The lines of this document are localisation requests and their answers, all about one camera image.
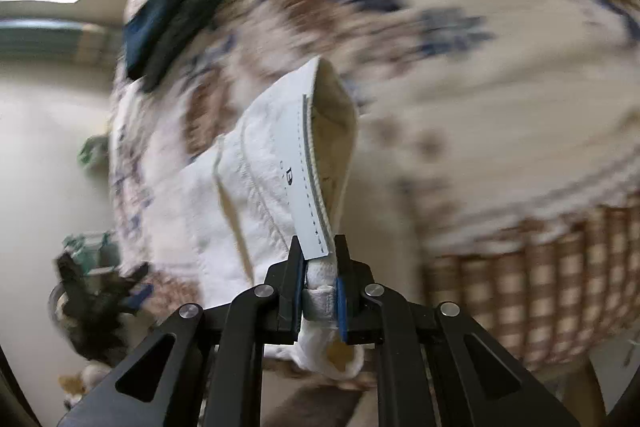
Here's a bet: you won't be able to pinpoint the teal shelf rack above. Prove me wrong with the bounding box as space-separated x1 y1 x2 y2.
62 231 122 274

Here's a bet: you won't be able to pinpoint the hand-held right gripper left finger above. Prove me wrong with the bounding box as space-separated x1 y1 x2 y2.
57 234 306 427

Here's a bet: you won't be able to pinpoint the floral bed blanket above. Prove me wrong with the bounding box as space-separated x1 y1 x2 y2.
107 0 640 293

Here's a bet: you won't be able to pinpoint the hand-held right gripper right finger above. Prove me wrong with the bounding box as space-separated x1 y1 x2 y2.
334 234 583 427

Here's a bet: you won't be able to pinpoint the white pants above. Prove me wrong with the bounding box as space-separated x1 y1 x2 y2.
115 56 367 380

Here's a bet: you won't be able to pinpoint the red checked bed sheet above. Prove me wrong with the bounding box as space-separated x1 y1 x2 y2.
424 192 640 373

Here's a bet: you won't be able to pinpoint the striped grey-blue curtain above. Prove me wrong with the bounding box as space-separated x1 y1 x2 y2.
0 19 124 66

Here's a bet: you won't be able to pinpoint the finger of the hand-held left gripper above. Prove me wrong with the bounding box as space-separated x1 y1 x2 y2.
119 261 157 314

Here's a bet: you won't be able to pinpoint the folded blue jeans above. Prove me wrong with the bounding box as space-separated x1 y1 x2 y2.
122 0 246 95

